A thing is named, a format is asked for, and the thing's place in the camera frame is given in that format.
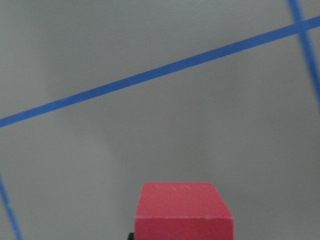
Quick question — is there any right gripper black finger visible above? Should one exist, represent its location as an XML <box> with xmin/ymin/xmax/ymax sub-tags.
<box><xmin>127</xmin><ymin>232</ymin><xmax>134</xmax><ymax>240</ymax></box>

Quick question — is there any red block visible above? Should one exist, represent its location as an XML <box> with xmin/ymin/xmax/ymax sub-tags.
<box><xmin>133</xmin><ymin>182</ymin><xmax>234</xmax><ymax>240</ymax></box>

